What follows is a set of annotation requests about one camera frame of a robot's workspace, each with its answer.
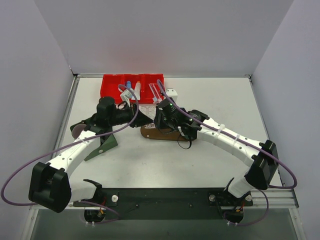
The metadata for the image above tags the clear plastic bag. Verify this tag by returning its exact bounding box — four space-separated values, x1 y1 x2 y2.
139 104 156 120

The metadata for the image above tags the translucent purple cup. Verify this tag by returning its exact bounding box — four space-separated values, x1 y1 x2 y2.
71 124 86 139

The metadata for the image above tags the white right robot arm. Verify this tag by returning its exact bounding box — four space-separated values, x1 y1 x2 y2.
154 99 278 199

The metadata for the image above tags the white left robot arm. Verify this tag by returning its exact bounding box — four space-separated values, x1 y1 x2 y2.
28 96 153 213

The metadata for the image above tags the oval wooden tray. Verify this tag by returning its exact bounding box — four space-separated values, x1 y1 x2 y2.
140 123 189 142

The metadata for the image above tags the toothbrush in clear wrapper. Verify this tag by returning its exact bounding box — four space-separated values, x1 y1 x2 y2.
148 83 163 104

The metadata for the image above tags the white toothpaste tube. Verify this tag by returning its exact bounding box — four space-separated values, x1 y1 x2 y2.
134 81 141 101

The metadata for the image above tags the blue toothpaste tube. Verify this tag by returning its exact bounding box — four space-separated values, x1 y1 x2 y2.
126 81 132 89

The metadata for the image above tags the red plastic divided bin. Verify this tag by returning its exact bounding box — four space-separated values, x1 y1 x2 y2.
100 73 164 105

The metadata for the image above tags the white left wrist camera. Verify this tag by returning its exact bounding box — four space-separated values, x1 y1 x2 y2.
120 89 133 107

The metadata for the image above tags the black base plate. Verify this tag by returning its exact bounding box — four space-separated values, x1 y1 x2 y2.
72 187 253 221

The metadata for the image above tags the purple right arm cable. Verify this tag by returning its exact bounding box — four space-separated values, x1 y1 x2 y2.
156 79 298 227

